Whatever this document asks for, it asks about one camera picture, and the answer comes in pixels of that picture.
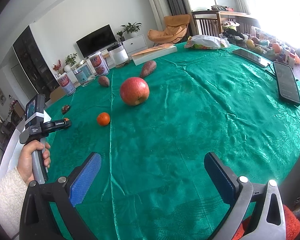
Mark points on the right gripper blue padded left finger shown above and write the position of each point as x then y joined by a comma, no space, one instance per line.
37,220

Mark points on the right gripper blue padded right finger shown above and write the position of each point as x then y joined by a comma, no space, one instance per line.
267,220

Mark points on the dark dried fruit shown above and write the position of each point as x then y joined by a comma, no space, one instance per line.
65,109

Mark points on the small orange tangerine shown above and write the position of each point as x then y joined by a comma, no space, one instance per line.
103,119

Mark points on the small purple sweet potato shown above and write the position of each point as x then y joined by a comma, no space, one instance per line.
103,81

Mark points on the large red apple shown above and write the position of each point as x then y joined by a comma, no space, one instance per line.
134,91

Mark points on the long purple sweet potato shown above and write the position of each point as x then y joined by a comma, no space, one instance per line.
148,68

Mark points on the white fleece sleeve forearm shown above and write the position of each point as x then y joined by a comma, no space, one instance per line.
12,194

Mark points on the person's left hand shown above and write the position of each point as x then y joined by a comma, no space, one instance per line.
24,166

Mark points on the white cardboard box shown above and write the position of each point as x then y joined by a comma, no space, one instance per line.
12,152

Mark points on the dark glass cabinet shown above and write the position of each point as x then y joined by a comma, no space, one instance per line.
33,64

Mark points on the clear glass jar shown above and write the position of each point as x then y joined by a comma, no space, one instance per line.
83,73

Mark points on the white orange tin can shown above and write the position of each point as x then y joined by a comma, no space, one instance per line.
99,64

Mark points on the white canister black lid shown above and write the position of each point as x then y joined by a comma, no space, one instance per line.
118,55

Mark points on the black flat television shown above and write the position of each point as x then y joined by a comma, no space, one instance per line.
95,41

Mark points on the green satin tablecloth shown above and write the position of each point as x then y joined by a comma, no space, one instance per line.
152,183

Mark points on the white book orange cover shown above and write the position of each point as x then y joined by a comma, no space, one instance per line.
153,53

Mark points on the black smartphone near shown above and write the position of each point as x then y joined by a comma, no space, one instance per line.
286,83

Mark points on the black smartphone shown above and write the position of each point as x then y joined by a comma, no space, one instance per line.
258,60
286,83

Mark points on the green potted plant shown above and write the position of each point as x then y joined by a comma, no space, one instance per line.
132,29

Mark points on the black smartphone far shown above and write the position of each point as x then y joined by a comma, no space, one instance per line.
258,60

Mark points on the orange lounge chair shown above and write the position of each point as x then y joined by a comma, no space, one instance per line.
175,31

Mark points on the white standing air conditioner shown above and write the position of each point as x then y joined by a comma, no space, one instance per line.
160,10

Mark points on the white plastic snack bag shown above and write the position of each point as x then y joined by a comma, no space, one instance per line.
206,42

